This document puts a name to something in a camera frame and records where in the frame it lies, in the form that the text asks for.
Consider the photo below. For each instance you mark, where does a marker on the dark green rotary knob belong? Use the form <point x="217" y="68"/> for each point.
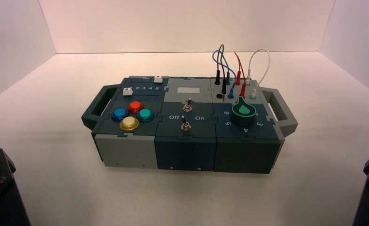
<point x="243" y="113"/>

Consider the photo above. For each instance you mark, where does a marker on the teal round push button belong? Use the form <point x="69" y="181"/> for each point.
<point x="145" y="115"/>

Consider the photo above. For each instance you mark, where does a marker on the white slider knob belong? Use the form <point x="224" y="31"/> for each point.
<point x="158" y="79"/>
<point x="127" y="91"/>

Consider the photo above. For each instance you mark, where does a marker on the red round push button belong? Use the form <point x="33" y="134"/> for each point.
<point x="135" y="107"/>

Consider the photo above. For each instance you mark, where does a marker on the yellow round push button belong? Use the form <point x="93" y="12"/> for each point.
<point x="129" y="123"/>

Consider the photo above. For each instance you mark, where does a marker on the modular control panel box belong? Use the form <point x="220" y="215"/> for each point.
<point x="184" y="149"/>

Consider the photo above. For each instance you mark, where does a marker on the metal toggle switch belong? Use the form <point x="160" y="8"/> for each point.
<point x="185" y="125"/>
<point x="187" y="106"/>

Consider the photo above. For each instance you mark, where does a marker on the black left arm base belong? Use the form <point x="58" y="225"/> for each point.
<point x="0" y="193"/>

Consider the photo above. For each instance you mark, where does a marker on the blue round push button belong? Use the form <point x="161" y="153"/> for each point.
<point x="119" y="114"/>

